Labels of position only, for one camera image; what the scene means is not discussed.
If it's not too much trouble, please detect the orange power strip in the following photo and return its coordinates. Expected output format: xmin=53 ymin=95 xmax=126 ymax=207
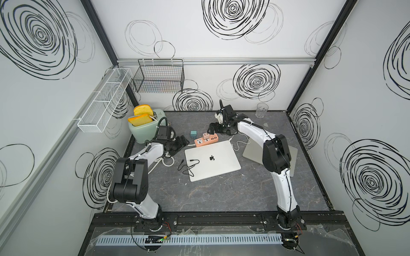
xmin=194 ymin=133 xmax=219 ymax=147

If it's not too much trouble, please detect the teal usb charger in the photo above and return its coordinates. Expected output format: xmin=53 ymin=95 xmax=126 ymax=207
xmin=190 ymin=130 xmax=197 ymax=139

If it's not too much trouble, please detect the black charging cable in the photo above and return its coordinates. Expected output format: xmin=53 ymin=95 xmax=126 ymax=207
xmin=177 ymin=158 xmax=201 ymax=177

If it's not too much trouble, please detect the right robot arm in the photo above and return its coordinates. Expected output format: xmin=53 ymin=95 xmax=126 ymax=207
xmin=208 ymin=114 xmax=301 ymax=230

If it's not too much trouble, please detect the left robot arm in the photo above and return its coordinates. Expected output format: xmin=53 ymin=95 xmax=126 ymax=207
xmin=107 ymin=135 xmax=190 ymax=229

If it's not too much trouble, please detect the white apple laptop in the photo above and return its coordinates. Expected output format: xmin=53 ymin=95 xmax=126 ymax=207
xmin=185 ymin=141 xmax=241 ymax=182

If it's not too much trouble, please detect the silver grey laptop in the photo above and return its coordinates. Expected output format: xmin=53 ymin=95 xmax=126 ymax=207
xmin=242 ymin=138 xmax=298 ymax=177

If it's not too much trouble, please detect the mint green toaster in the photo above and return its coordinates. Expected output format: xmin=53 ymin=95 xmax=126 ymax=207
xmin=128 ymin=109 xmax=165 ymax=144

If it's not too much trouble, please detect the clear drinking glass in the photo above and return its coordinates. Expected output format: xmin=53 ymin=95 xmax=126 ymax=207
xmin=255 ymin=102 xmax=269 ymax=118

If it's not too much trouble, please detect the front yellow toast slice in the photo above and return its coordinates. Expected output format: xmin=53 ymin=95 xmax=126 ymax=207
xmin=128 ymin=114 xmax=153 ymax=127

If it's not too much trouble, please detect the yellow toast slice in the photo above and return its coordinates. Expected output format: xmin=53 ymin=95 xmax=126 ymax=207
xmin=128 ymin=114 xmax=153 ymax=127
xmin=133 ymin=105 xmax=154 ymax=116

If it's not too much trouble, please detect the rear yellow toast slice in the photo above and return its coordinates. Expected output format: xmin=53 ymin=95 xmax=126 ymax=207
xmin=133 ymin=105 xmax=154 ymax=116

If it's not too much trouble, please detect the white charging cable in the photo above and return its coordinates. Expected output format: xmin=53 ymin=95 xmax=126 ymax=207
xmin=228 ymin=134 xmax=250 ymax=151

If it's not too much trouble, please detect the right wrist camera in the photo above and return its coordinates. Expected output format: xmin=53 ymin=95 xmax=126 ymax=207
xmin=215 ymin=99 xmax=237 ymax=126

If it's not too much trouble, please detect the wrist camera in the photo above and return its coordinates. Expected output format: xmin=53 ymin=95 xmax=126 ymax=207
xmin=154 ymin=117 xmax=176 ymax=141
xmin=215 ymin=99 xmax=237 ymax=126

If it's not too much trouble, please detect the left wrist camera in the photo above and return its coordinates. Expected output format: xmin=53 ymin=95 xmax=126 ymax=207
xmin=154 ymin=117 xmax=176 ymax=141

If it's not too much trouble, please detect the black wire basket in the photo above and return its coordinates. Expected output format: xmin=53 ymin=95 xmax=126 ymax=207
xmin=133 ymin=59 xmax=185 ymax=93

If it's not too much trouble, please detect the white wire shelf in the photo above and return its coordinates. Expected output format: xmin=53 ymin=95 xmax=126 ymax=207
xmin=78 ymin=67 xmax=131 ymax=133

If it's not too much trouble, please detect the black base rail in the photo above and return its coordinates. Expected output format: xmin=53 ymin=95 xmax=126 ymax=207
xmin=89 ymin=211 xmax=348 ymax=231

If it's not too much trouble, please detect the grey slotted cable duct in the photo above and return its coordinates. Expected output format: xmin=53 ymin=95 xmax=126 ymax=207
xmin=95 ymin=234 xmax=283 ymax=246

